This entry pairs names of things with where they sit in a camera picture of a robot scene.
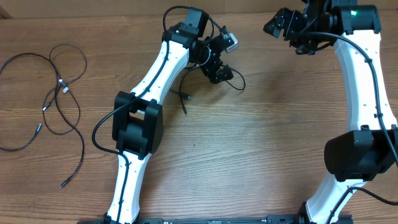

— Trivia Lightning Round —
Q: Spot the black cable bundle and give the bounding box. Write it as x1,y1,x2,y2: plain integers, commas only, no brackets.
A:
169,63,246,116

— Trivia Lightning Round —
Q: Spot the black separated usb cable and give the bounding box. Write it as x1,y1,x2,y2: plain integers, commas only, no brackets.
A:
42,43,88,136

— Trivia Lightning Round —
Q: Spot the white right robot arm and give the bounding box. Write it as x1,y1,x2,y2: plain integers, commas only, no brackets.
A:
264,1,397,223

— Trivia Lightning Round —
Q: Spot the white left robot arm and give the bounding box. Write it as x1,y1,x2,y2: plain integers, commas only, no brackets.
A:
99,22,239,223

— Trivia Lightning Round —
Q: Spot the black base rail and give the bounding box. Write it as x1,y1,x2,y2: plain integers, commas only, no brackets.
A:
77,213,354,224

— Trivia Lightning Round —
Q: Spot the brown cardboard wall panel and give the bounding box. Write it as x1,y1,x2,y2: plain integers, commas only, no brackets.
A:
1,0,304,19

